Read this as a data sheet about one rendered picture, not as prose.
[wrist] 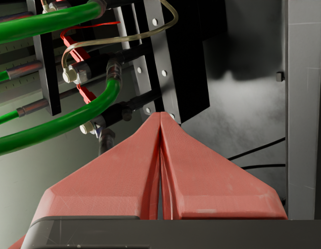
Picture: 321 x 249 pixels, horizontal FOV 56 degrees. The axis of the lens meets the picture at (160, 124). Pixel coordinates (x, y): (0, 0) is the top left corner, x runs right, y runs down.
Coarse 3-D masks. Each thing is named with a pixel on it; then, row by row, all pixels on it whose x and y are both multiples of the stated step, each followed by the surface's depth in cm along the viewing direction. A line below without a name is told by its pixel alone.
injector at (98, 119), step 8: (136, 96) 50; (144, 96) 50; (152, 96) 51; (160, 96) 52; (120, 104) 48; (128, 104) 48; (136, 104) 49; (144, 104) 50; (104, 112) 45; (112, 112) 46; (120, 112) 46; (128, 112) 45; (96, 120) 44; (104, 120) 45; (112, 120) 46; (120, 120) 47; (128, 120) 45; (104, 128) 46
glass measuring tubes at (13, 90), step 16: (80, 32) 67; (0, 48) 59; (16, 48) 61; (32, 48) 61; (64, 48) 67; (0, 64) 58; (16, 64) 61; (16, 80) 62; (32, 80) 64; (64, 80) 69; (0, 96) 59; (16, 96) 61
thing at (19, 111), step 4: (20, 108) 57; (12, 112) 56; (16, 112) 56; (20, 112) 56; (0, 116) 55; (4, 116) 55; (8, 116) 55; (12, 116) 56; (16, 116) 56; (20, 116) 56; (0, 120) 54; (4, 120) 55; (8, 120) 55
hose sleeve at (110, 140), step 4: (104, 136) 39; (108, 136) 39; (100, 140) 39; (104, 140) 38; (108, 140) 38; (112, 140) 38; (100, 144) 37; (104, 144) 37; (108, 144) 37; (112, 144) 38; (100, 148) 36; (104, 148) 36; (108, 148) 36; (100, 152) 35; (104, 152) 35
